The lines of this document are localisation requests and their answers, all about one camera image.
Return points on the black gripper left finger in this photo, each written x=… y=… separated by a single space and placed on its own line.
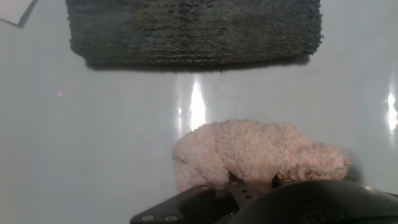
x=192 y=205

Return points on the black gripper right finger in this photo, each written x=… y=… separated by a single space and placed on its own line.
x=245 y=189

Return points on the pink terry cloth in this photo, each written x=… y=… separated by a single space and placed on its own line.
x=248 y=152

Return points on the dark grey terry cloth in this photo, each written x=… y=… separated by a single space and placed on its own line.
x=192 y=31

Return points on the grey plastic table mat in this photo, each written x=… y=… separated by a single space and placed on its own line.
x=62 y=140

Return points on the white paper sheet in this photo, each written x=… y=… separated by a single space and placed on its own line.
x=14 y=9

